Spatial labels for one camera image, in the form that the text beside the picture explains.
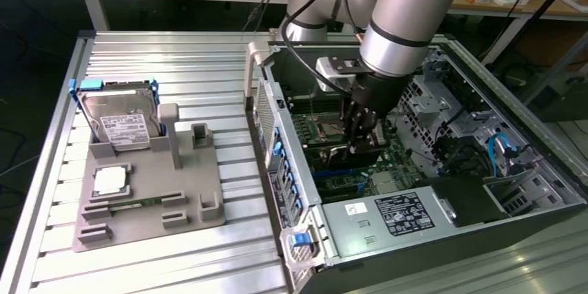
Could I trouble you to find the open black PC case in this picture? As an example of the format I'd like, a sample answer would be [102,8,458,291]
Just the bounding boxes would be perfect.
[242,41,588,294]

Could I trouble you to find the silver CPU chip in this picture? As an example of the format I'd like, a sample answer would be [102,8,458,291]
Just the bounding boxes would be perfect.
[94,167,130,196]

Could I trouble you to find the blue expansion slot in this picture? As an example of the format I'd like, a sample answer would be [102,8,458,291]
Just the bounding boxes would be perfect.
[312,169,355,178]

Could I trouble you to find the metal disk bay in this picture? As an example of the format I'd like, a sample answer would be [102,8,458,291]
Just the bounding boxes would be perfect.
[484,166,552,218]

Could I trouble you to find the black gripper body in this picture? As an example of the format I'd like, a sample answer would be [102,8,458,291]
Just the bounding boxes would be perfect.
[351,72,414,116]

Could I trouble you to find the green RAM stick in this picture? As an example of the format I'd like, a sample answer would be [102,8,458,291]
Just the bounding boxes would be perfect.
[106,196,164,207]

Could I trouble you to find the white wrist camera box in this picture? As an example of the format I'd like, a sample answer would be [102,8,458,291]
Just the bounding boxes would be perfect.
[315,56,376,92]

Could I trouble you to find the silver hard disk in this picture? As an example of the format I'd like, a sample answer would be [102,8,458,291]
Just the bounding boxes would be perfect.
[76,89,164,152]

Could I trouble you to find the wooden desk with clutter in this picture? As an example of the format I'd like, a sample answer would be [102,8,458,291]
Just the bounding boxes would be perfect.
[448,0,588,64]

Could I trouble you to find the CPU socket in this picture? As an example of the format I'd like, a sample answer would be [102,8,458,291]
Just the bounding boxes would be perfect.
[312,114,346,136]

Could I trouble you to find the light blue SATA wire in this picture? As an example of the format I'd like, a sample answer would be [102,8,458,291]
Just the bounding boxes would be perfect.
[487,134,520,180]

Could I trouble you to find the grey plastic parts rack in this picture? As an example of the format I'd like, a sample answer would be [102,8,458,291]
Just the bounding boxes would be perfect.
[72,103,230,253]

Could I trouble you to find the green motherboard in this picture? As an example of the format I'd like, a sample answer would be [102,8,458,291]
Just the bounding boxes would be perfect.
[288,97,442,202]

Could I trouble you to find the hard disk drive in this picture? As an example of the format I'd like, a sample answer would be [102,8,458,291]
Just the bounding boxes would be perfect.
[67,78,162,143]

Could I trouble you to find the black robot camera cable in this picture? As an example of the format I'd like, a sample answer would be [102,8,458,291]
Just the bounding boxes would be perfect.
[280,0,355,97]

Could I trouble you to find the grey power supply unit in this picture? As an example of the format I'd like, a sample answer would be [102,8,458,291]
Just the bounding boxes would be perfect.
[320,185,456,260]

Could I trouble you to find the black Nvidia graphics card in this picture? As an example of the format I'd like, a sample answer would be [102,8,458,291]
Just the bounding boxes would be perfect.
[306,144,390,173]

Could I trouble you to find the silver chipset heatsink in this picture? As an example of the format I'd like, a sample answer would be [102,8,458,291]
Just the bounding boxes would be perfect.
[371,171,400,193]

